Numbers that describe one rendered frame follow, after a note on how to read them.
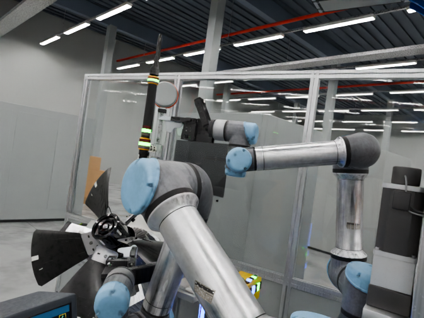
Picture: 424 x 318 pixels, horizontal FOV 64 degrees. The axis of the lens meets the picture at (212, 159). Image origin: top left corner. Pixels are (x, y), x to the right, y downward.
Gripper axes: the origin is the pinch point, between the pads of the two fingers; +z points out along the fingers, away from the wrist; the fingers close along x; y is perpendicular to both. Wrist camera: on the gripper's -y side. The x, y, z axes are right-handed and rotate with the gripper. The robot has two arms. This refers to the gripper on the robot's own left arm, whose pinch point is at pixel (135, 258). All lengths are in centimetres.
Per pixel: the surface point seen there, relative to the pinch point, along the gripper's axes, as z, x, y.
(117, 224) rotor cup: 20.7, -6.9, 9.2
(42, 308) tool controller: -54, -8, 10
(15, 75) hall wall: 1121, -293, 526
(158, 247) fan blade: 11.4, -0.5, -6.6
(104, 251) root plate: 21.4, 3.7, 14.0
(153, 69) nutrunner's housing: 20, -66, -3
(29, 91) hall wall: 1153, -247, 490
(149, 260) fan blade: 4.1, 1.9, -3.9
